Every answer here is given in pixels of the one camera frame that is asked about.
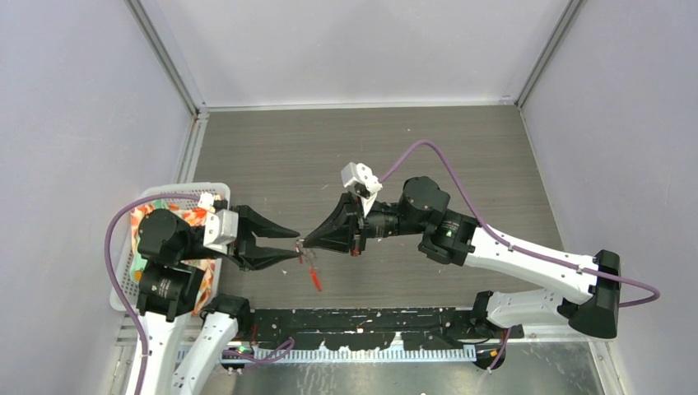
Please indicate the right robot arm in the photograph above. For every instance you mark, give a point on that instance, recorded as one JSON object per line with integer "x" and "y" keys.
{"x": 579, "y": 290}

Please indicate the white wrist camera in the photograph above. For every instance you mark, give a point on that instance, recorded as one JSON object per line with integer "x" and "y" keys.
{"x": 359, "y": 179}
{"x": 220, "y": 223}

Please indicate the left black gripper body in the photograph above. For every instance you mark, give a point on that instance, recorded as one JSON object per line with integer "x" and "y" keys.
{"x": 238, "y": 248}

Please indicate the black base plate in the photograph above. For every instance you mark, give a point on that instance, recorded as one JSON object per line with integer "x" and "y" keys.
{"x": 366, "y": 329}

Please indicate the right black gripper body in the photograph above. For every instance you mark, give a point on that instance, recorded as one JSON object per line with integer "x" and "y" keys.
{"x": 375, "y": 223}

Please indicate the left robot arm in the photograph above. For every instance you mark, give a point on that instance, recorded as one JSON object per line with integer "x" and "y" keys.
{"x": 168, "y": 291}

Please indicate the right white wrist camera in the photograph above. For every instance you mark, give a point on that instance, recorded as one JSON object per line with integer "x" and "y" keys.
{"x": 359, "y": 179}

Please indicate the white plastic basket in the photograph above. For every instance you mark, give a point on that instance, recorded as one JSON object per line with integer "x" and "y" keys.
{"x": 192, "y": 214}

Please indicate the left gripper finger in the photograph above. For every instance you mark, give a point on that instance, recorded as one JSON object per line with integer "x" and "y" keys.
{"x": 254, "y": 258}
{"x": 251, "y": 224}

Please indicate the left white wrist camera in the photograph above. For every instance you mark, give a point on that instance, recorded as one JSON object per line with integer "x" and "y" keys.
{"x": 220, "y": 223}

